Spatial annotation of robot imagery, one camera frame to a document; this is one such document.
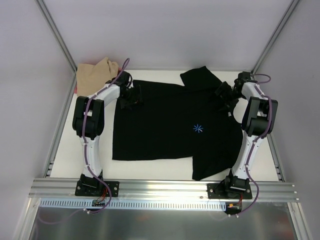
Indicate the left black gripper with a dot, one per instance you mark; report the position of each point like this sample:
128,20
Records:
132,96

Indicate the white slotted cable duct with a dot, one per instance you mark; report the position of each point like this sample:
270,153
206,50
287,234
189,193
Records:
129,204

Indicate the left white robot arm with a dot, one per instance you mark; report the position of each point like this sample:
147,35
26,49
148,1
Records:
89,122

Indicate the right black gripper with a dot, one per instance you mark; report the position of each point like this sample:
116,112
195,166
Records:
225,93

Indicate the beige folded t shirt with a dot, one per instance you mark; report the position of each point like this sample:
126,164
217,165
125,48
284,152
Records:
91,78

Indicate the red folded t shirt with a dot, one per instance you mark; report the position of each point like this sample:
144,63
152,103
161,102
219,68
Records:
76,86

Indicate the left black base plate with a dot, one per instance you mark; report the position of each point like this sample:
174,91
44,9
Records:
112,188

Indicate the black t shirt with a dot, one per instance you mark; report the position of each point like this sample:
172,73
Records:
179,121

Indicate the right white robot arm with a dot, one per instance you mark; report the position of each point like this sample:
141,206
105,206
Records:
257,123

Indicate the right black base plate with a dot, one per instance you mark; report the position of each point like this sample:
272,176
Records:
220,191

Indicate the left aluminium frame post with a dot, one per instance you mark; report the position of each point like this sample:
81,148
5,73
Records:
56,33

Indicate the front aluminium rail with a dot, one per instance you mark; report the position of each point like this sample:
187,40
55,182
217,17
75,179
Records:
162,190

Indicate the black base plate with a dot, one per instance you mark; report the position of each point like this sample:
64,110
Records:
112,188
220,191

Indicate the right aluminium frame post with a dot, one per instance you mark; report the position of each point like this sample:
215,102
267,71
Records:
276,34

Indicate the aluminium frame post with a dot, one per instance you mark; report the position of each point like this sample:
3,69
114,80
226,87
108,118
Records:
276,34
56,33

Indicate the left side aluminium rail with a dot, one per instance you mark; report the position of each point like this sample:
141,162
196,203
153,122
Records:
59,130

